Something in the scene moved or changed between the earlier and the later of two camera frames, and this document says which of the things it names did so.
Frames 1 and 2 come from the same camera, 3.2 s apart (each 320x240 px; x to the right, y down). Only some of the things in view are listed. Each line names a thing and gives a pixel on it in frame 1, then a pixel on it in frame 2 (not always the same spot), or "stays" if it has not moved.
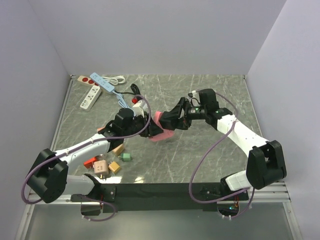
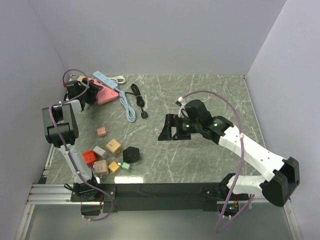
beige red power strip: [87, 80] stays
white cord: [115, 80] stays
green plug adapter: [125, 156] → [126, 166]
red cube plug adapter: [89, 164] stays
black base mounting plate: [198, 197] stays
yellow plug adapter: [113, 166] stays
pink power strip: [166, 133] → [106, 93]
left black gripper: [152, 129] → [92, 90]
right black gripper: [176, 112] → [173, 120]
